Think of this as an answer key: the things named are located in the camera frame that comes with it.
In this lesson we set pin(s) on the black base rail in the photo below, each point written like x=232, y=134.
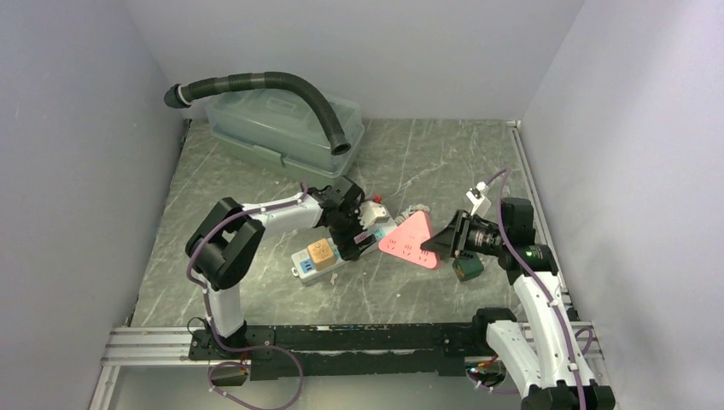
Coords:
x=280, y=351

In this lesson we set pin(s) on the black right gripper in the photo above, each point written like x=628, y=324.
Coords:
x=456, y=234

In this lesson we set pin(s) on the dark green cube adapter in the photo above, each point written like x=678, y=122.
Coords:
x=467, y=268

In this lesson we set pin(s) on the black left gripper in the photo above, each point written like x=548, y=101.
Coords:
x=346, y=244

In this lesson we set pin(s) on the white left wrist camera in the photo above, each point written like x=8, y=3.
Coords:
x=371, y=213

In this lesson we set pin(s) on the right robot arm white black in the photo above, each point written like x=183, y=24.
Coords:
x=551, y=371

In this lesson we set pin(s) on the translucent green plastic box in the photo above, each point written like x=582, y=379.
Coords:
x=278, y=131

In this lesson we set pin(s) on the tan cube plug adapter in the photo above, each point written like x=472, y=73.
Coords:
x=321, y=254

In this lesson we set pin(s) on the aluminium frame rail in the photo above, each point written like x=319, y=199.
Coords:
x=146, y=365

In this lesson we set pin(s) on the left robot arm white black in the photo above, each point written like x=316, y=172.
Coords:
x=223, y=247

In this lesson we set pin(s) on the pink triangular power strip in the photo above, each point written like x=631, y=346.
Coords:
x=404, y=242

